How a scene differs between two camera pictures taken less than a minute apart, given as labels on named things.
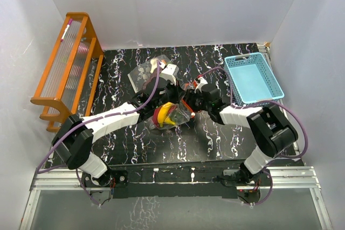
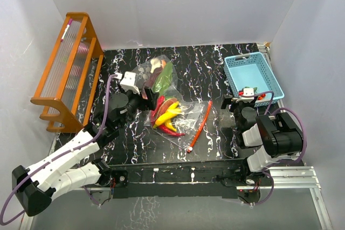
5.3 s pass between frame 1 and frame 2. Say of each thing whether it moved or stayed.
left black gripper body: moved
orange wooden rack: stayed
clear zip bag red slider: moved
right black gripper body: moved
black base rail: stayed
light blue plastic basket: stayed
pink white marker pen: stayed
